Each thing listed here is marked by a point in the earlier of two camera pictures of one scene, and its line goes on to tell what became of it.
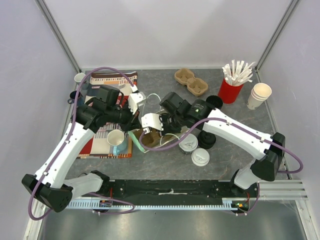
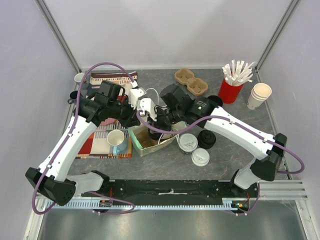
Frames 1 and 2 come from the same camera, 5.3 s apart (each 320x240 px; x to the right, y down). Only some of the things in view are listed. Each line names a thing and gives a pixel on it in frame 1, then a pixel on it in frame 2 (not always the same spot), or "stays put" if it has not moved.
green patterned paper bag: [170, 103] → [145, 145]
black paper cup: [185, 152] stays put
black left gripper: [133, 123] stays put
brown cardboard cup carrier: [196, 86] stays put
